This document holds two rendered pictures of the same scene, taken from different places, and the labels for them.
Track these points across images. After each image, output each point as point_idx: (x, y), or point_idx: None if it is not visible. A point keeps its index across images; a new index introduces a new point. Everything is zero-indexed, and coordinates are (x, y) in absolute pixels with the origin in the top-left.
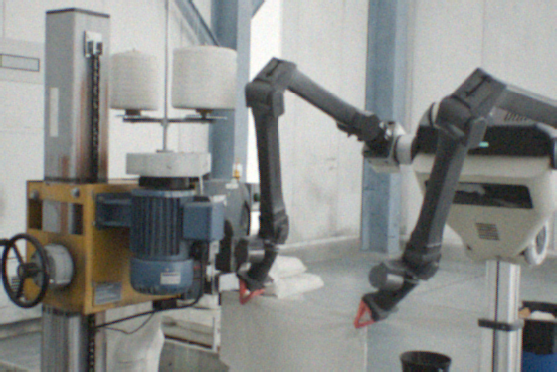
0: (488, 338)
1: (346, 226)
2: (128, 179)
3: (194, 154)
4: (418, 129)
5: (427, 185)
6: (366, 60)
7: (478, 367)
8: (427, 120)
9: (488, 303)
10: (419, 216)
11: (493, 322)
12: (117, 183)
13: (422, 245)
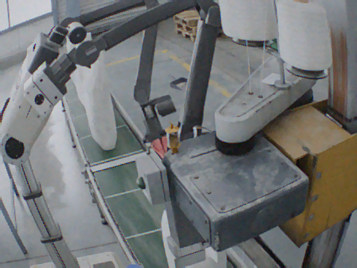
0: (43, 197)
1: None
2: (309, 150)
3: (268, 63)
4: (56, 57)
5: (154, 45)
6: None
7: (49, 217)
8: (54, 49)
9: (34, 179)
10: (151, 65)
11: (40, 186)
12: (321, 118)
13: (151, 81)
